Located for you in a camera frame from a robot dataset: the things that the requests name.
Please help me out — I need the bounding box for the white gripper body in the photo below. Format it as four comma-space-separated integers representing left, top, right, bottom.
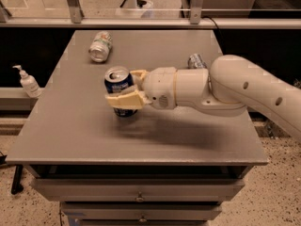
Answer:
142, 67, 177, 109

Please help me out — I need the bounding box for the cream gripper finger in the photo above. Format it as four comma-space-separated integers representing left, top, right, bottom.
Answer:
105, 89, 151, 109
130, 70, 149, 88

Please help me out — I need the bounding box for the blue pepsi can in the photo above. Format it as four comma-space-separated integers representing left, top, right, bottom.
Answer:
103, 65, 138, 118

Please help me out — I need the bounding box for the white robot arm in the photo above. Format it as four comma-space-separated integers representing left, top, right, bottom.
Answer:
105, 55, 301, 141

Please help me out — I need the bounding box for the silver blue soda can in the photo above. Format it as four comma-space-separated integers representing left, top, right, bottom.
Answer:
187, 54, 207, 69

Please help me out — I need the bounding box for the white stand base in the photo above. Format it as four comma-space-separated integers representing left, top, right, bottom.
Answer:
115, 0, 153, 19

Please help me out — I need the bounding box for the grey drawer cabinet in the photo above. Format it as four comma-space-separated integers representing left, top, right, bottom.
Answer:
8, 30, 267, 226

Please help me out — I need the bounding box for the white pump dispenser bottle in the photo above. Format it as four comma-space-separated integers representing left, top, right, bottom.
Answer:
14, 65, 41, 98

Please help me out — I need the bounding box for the upper grey drawer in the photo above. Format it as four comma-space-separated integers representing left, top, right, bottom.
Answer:
31, 179, 245, 202

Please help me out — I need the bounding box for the grey drawer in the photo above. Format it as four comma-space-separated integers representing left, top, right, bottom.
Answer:
31, 179, 245, 202
62, 203, 221, 221

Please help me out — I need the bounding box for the lower grey drawer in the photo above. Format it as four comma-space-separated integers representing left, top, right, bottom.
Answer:
62, 203, 221, 221

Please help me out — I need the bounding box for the black metal leg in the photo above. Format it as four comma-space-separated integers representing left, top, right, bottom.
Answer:
11, 165, 24, 195

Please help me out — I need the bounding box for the black cable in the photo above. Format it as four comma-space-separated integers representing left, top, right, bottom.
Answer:
201, 15, 224, 54

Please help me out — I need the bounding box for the left metal frame post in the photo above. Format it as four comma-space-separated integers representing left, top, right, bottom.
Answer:
67, 0, 84, 24

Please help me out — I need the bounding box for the metal frame post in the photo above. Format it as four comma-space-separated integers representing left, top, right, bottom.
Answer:
67, 0, 84, 24
189, 0, 203, 24

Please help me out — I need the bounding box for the right metal frame post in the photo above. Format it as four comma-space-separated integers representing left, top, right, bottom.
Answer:
189, 0, 203, 24

